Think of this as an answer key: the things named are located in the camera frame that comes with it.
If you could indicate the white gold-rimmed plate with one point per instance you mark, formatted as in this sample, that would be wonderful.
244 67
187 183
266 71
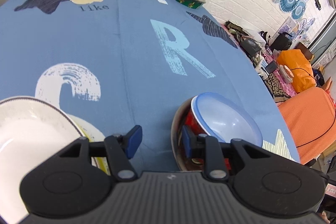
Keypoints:
31 132

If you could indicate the red ceramic bowl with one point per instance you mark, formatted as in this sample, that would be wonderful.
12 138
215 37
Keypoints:
197 129

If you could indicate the blue printed tablecloth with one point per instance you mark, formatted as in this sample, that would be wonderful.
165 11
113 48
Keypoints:
112 64

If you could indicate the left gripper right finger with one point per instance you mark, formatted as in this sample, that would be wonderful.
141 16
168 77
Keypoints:
234 161

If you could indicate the yellow-green plate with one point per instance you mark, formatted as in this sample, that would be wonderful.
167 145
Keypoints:
93 135

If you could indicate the orange bag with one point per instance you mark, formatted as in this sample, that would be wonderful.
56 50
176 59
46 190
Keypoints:
300 67

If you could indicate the stainless steel bowl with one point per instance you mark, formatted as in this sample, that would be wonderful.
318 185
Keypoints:
181 139

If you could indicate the white power strip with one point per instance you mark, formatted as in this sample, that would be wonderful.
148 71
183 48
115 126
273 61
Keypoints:
261 69

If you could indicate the black patterned cloth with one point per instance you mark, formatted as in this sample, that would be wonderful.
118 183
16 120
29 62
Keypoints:
274 87

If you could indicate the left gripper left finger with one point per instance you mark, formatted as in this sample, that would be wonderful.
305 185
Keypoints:
75 165

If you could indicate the black box device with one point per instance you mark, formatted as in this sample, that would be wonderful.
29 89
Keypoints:
250 47

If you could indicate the translucent blue plastic bowl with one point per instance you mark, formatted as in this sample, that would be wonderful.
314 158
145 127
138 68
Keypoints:
221 118

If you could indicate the orange cushion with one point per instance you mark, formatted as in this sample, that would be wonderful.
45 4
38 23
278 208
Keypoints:
310 117

